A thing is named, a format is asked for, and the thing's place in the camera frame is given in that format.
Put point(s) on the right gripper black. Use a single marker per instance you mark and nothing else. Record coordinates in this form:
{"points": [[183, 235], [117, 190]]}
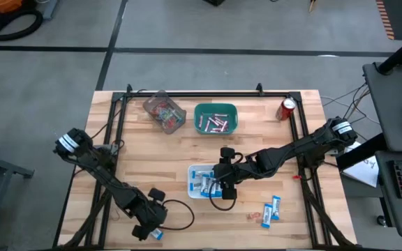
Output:
{"points": [[229, 172]]}

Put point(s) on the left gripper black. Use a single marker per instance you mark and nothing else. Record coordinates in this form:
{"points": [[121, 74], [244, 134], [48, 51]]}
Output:
{"points": [[154, 214]]}

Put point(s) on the red white candy roll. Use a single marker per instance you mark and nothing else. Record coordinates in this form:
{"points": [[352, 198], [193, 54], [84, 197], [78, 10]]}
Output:
{"points": [[221, 115], [224, 125], [215, 121], [208, 125], [216, 130], [201, 121]]}

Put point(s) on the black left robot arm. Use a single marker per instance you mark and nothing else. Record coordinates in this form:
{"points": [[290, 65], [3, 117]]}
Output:
{"points": [[112, 181]]}

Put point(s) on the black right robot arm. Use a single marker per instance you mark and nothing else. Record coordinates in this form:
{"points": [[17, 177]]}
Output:
{"points": [[291, 151]]}

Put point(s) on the white plastic bin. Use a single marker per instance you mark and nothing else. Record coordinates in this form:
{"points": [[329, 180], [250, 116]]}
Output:
{"points": [[197, 196]]}

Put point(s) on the teal plastic bin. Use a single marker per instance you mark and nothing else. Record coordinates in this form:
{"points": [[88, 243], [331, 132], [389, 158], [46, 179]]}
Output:
{"points": [[231, 111]]}

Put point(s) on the clear grey plastic bin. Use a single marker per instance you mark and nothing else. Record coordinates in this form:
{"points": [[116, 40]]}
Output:
{"points": [[173, 127]]}

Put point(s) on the red tag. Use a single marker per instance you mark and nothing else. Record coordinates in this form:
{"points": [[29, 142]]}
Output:
{"points": [[296, 178]]}

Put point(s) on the red soda can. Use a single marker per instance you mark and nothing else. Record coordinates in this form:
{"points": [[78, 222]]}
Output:
{"points": [[284, 111]]}

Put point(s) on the black slanted pole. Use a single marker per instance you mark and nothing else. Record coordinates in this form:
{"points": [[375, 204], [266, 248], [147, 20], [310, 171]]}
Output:
{"points": [[359, 151], [400, 52]]}

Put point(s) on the white paper sheet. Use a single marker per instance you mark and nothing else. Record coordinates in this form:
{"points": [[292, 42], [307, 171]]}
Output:
{"points": [[365, 172]]}

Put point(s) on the dark grey desk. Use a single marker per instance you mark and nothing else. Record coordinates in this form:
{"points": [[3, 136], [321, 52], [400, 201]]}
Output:
{"points": [[389, 104], [385, 195]]}

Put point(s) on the black floor object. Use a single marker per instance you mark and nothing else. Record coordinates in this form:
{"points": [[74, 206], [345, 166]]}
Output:
{"points": [[214, 2]]}

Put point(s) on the black caster wheel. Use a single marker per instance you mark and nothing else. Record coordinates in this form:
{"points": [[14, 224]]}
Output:
{"points": [[381, 220]]}

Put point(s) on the wooden stick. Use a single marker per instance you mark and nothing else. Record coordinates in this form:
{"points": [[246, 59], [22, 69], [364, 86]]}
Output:
{"points": [[312, 5]]}

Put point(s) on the black aluminium table frame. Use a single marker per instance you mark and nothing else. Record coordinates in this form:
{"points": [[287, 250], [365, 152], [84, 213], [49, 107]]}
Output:
{"points": [[222, 94]]}

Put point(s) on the grey metal bench frame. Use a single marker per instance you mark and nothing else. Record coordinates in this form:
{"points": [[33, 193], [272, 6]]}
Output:
{"points": [[5, 165]]}

